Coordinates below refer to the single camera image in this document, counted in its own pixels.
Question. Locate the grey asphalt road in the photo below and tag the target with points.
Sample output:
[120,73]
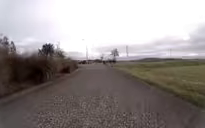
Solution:
[96,83]

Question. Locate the dark round tree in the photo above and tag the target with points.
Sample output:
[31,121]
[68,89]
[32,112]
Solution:
[47,50]

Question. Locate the distant low hills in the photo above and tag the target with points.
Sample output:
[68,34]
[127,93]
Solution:
[163,59]

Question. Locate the green grass field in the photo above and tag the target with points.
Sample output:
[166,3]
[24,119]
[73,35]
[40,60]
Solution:
[180,76]

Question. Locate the brown hedge of bushes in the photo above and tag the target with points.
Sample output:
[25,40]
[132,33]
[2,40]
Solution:
[20,71]

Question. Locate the pale kerb strip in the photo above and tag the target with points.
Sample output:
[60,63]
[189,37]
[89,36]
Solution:
[23,92]

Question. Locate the group of tall trees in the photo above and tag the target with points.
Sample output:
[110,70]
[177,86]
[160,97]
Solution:
[1,41]

